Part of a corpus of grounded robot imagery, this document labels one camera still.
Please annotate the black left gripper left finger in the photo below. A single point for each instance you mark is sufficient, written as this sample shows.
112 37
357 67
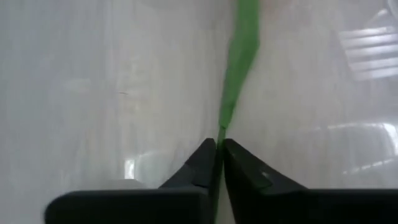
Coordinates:
140 207

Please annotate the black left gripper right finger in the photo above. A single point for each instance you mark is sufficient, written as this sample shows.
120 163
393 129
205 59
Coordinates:
295 207

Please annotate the maroon artificial tulip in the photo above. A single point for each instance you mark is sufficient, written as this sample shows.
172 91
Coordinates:
242 46

